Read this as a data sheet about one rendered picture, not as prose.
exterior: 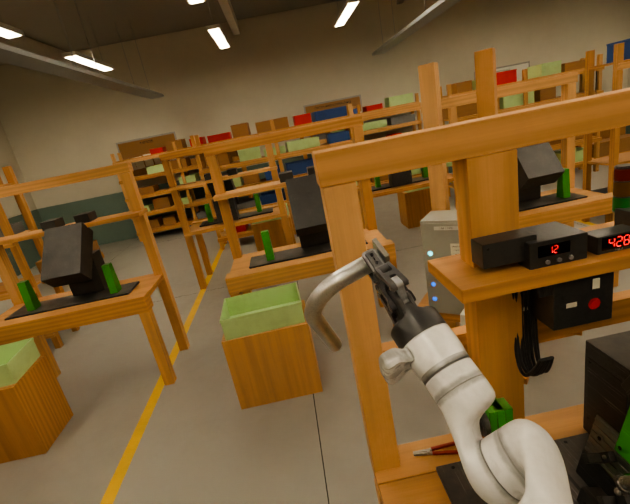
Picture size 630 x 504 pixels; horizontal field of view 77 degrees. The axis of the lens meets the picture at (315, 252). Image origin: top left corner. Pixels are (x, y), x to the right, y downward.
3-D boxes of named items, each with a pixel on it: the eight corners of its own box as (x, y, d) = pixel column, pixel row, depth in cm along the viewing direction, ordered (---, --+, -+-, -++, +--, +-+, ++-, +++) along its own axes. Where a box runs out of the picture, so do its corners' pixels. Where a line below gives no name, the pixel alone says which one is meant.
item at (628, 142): (611, 152, 943) (613, 120, 920) (642, 154, 866) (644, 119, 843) (564, 162, 935) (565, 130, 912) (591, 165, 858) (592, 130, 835)
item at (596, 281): (613, 319, 109) (616, 269, 105) (554, 332, 109) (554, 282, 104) (580, 300, 121) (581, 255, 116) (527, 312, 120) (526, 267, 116)
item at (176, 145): (256, 218, 1003) (235, 128, 934) (139, 242, 993) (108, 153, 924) (257, 213, 1054) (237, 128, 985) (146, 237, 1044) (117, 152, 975)
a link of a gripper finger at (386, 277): (411, 284, 54) (392, 269, 59) (407, 274, 53) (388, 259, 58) (393, 294, 53) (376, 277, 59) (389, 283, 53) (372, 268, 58)
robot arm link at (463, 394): (429, 392, 57) (477, 357, 53) (503, 507, 48) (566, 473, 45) (406, 395, 51) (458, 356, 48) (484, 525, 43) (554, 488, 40)
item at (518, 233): (537, 258, 106) (537, 234, 104) (483, 270, 105) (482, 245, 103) (522, 251, 113) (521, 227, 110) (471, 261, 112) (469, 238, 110)
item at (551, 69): (600, 171, 798) (605, 50, 729) (447, 203, 787) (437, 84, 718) (581, 168, 850) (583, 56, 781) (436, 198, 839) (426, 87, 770)
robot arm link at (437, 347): (376, 354, 51) (403, 398, 47) (451, 313, 52) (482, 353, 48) (380, 374, 58) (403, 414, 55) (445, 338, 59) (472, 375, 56)
